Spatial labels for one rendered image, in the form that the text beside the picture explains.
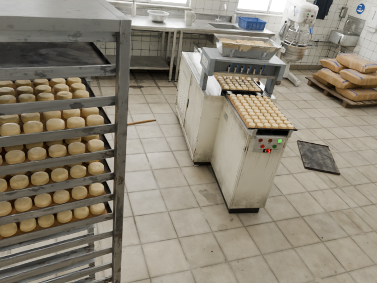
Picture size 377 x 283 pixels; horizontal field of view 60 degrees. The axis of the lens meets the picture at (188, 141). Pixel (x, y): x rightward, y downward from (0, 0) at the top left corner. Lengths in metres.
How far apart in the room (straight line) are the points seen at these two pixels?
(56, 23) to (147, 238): 2.08
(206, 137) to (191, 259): 1.22
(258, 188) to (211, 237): 0.57
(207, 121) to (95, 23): 2.40
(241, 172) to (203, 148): 0.74
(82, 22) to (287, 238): 2.52
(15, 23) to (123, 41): 0.24
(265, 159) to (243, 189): 0.33
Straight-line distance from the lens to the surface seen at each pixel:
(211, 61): 2.89
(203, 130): 3.17
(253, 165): 2.67
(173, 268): 2.51
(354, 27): 7.47
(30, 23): 0.81
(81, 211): 1.22
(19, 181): 1.09
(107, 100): 0.94
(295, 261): 2.83
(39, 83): 1.26
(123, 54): 0.87
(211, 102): 3.05
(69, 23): 0.82
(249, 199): 2.90
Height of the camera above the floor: 2.00
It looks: 31 degrees down
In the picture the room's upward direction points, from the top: 9 degrees clockwise
